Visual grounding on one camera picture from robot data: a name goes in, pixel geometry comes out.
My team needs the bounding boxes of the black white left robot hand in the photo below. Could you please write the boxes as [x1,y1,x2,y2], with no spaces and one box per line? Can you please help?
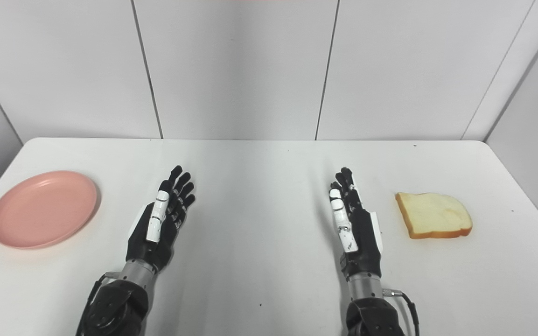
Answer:
[126,165,196,273]

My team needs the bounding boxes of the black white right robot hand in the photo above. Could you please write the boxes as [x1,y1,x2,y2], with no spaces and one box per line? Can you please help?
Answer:
[328,167,384,280]

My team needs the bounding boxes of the slice of white bread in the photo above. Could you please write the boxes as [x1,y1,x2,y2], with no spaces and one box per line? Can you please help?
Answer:
[395,192,473,239]

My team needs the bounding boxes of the pink round plate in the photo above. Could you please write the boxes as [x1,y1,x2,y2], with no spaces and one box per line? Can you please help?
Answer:
[0,170,99,249]

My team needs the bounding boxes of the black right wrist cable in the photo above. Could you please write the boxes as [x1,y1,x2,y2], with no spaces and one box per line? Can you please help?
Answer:
[383,289,421,336]

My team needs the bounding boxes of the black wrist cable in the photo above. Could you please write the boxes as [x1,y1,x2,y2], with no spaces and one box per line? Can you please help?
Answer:
[77,272,121,336]
[383,289,421,336]

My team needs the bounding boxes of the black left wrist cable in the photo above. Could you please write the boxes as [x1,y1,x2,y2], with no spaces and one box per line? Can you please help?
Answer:
[77,272,121,336]

